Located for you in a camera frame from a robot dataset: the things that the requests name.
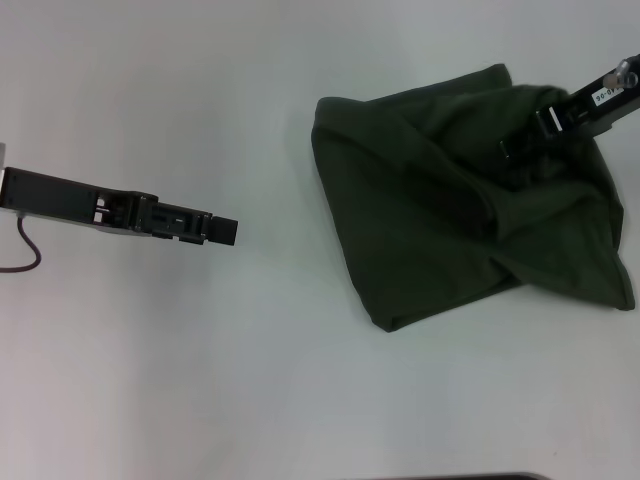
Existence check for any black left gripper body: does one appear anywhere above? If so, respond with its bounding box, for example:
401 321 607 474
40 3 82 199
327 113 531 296
0 166 161 236

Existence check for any dark green FREE t-shirt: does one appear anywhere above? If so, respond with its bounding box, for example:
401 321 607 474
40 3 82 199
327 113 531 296
309 62 637 335

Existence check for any silver angled cable connector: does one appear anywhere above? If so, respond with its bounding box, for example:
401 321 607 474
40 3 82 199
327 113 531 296
603 58 640 92

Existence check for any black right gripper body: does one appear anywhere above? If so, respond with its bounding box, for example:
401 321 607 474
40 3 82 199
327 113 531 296
535 52 640 142

